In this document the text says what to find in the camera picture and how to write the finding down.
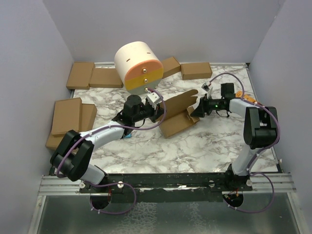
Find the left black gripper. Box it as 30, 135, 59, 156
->
133, 101, 167, 123

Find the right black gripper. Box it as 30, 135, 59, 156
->
191, 94, 225, 117

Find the cardboard box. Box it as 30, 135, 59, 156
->
181, 62, 213, 80
159, 89, 200, 138
45, 104, 97, 150
89, 68, 123, 88
51, 98, 82, 136
66, 62, 95, 90
161, 57, 181, 78

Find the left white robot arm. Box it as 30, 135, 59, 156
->
50, 91, 166, 193

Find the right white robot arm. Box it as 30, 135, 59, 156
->
191, 83, 280, 191

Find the orange paperback book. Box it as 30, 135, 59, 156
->
235, 91, 258, 105

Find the round pastel drawer cabinet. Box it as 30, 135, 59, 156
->
114, 41, 164, 95

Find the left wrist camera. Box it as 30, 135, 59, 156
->
146, 92, 162, 110

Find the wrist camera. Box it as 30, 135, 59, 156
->
146, 92, 162, 110
201, 82, 213, 97

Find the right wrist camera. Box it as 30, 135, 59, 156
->
201, 82, 213, 97

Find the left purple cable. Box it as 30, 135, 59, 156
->
56, 87, 167, 215

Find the purple cable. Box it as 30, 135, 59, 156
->
209, 73, 281, 215
56, 87, 167, 215

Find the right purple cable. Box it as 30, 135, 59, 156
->
209, 73, 281, 215

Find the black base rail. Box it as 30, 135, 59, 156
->
80, 172, 252, 203

